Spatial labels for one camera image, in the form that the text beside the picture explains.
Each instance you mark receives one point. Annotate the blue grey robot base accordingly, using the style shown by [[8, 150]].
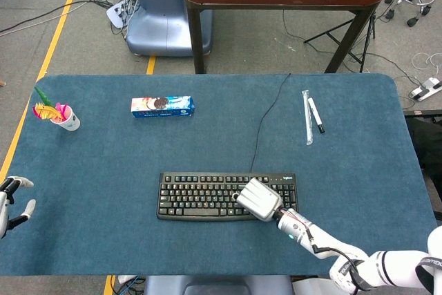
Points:
[[162, 8]]

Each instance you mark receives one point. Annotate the black computer keyboard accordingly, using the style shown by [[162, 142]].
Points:
[[207, 195]]

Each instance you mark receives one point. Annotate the white power strip with plugs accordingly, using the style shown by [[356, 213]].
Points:
[[119, 13]]

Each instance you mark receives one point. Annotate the wrapped drinking straw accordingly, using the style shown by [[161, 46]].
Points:
[[306, 117]]

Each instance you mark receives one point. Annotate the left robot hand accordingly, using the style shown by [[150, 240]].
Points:
[[8, 201]]

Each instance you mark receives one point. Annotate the grey robot torso base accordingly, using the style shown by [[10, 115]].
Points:
[[217, 285]]

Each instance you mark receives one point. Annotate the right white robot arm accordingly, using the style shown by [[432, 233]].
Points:
[[345, 253]]

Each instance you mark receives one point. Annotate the black tripod stand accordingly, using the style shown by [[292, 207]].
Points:
[[348, 41]]

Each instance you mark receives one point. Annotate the blue table mat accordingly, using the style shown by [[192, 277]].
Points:
[[138, 157]]

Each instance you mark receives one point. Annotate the white paper cup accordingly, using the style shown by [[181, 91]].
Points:
[[67, 120]]

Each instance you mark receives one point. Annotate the blue cookie box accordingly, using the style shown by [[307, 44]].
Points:
[[162, 106]]

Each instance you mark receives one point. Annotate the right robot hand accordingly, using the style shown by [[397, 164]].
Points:
[[260, 200]]

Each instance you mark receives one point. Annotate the white marker with black cap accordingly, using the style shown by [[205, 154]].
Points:
[[316, 115]]

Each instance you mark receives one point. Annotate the colourful paper flowers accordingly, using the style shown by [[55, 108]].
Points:
[[48, 106]]

